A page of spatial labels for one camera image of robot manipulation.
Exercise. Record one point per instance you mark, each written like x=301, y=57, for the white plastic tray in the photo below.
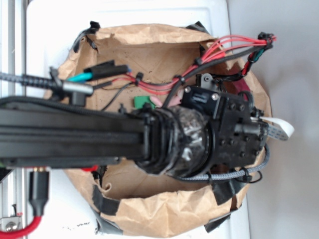
x=52, y=27

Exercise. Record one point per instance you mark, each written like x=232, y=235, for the brown paper bag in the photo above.
x=127, y=198

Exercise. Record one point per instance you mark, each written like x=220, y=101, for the pink plush bunny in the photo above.
x=176, y=100

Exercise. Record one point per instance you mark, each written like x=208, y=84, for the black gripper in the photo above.
x=235, y=130

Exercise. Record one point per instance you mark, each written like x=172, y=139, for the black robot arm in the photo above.
x=37, y=132

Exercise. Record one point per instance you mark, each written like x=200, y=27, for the green rectangular block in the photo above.
x=143, y=102

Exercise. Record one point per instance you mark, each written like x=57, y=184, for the aluminium frame rail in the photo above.
x=13, y=61

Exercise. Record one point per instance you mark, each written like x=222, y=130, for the silver corner bracket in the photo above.
x=10, y=224

